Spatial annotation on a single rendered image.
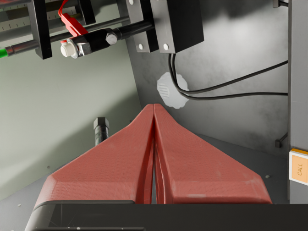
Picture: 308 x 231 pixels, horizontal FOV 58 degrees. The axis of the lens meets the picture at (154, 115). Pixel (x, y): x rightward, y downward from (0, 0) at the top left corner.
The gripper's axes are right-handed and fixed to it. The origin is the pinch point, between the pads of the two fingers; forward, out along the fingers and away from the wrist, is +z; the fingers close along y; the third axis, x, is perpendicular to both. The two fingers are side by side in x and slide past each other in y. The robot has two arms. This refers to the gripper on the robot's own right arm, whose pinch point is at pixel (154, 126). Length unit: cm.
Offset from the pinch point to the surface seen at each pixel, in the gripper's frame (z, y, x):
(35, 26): 41.4, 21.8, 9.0
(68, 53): 25.6, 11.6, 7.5
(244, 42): 40.7, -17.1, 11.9
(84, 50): 23.8, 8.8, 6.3
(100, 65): 58, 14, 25
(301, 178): 17.7, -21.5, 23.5
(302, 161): 18.3, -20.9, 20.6
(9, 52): 38.0, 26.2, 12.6
